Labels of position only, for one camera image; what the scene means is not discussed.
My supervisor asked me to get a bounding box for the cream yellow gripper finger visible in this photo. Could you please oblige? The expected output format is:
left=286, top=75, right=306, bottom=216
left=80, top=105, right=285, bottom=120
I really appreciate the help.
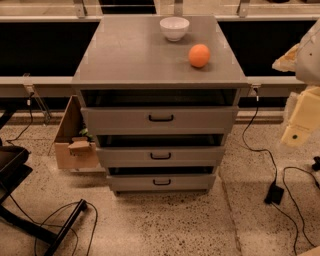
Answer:
left=281, top=86, right=320, bottom=147

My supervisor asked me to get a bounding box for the grey top drawer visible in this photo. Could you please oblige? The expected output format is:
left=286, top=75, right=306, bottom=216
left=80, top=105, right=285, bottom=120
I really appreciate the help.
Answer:
left=81, top=107, right=238, bottom=135

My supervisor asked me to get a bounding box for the grey drawer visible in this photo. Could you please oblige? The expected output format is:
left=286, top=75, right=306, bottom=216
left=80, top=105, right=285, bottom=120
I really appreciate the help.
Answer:
left=96, top=146, right=225, bottom=168
left=81, top=107, right=238, bottom=135
left=107, top=174, right=216, bottom=192

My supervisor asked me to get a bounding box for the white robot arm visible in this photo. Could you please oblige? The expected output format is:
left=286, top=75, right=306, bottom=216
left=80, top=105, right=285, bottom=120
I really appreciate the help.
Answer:
left=272, top=20, right=320, bottom=147

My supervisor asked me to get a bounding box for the grey drawer cabinet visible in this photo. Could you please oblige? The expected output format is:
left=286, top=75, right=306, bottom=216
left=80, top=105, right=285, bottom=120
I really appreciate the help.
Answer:
left=71, top=14, right=249, bottom=196

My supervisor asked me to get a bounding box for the grey middle drawer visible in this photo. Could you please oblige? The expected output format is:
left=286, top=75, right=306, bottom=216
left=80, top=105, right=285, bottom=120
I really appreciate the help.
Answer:
left=96, top=146, right=225, bottom=168

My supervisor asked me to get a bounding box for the grey bottom drawer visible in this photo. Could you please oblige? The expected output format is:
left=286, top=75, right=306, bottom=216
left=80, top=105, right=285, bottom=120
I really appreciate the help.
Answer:
left=107, top=174, right=216, bottom=192

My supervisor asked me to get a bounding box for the black power adapter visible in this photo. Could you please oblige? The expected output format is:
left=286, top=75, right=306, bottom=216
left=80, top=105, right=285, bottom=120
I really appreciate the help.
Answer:
left=264, top=183, right=284, bottom=205

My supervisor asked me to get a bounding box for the orange fruit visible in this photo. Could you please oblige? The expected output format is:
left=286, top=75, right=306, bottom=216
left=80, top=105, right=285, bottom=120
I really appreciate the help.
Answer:
left=188, top=44, right=211, bottom=68

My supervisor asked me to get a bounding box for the white ceramic bowl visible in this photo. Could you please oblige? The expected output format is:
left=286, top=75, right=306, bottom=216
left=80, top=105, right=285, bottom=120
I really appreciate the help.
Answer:
left=160, top=17, right=190, bottom=42

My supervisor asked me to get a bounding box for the brown cardboard box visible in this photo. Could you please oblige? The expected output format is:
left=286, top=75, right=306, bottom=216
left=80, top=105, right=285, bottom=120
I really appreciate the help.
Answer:
left=54, top=96, right=99, bottom=169

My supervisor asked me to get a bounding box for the grey railing beam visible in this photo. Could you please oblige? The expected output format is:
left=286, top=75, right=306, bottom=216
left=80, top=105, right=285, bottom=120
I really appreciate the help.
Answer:
left=0, top=76, right=75, bottom=98

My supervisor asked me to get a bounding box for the black stand base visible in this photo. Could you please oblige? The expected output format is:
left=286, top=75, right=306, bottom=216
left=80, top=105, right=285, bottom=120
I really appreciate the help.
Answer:
left=0, top=113, right=95, bottom=256

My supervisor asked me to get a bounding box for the black looping cable right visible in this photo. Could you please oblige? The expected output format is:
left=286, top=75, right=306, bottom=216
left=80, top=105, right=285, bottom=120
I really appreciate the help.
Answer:
left=271, top=165, right=320, bottom=256

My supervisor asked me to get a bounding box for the black adapter cable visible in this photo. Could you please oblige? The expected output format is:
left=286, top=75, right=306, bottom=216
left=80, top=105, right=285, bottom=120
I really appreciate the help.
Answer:
left=241, top=94, right=279, bottom=185

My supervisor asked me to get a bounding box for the black floor cable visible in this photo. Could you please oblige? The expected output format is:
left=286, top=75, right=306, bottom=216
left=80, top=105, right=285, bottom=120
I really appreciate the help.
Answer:
left=8, top=194, right=99, bottom=256

